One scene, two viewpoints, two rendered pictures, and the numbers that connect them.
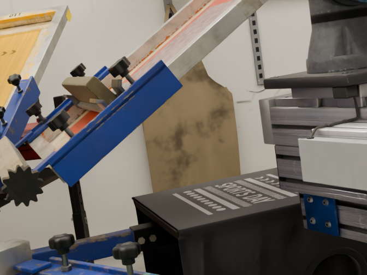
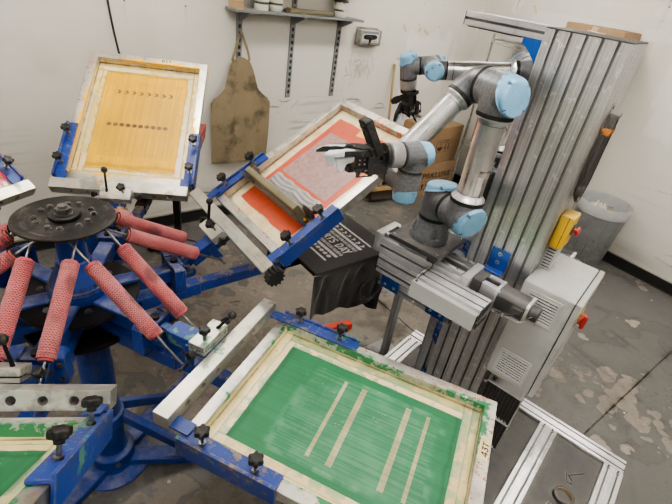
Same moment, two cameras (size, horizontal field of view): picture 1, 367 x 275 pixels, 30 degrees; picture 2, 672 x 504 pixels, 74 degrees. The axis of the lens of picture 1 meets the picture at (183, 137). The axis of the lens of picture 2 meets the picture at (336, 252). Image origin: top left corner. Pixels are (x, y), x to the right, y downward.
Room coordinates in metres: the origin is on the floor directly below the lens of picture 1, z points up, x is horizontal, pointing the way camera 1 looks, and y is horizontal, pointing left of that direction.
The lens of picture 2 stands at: (-0.05, 0.67, 2.09)
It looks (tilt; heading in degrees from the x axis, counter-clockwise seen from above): 32 degrees down; 335
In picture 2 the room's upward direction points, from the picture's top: 9 degrees clockwise
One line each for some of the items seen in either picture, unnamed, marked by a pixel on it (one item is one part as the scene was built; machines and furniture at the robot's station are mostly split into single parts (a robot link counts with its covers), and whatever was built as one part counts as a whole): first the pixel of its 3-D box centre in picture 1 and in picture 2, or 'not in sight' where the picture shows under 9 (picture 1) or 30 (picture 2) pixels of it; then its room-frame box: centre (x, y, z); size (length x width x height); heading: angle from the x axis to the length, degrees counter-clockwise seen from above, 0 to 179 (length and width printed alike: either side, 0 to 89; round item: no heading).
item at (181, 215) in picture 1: (240, 193); (330, 239); (1.72, -0.12, 0.95); 0.48 x 0.44 x 0.01; 106
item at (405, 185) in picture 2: not in sight; (403, 182); (1.08, -0.05, 1.55); 0.11 x 0.08 x 0.11; 4
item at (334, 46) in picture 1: (347, 39); (431, 225); (1.21, -0.31, 1.31); 0.15 x 0.15 x 0.10
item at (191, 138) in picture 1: (185, 98); (241, 101); (3.73, -0.05, 1.06); 0.53 x 0.07 x 1.05; 106
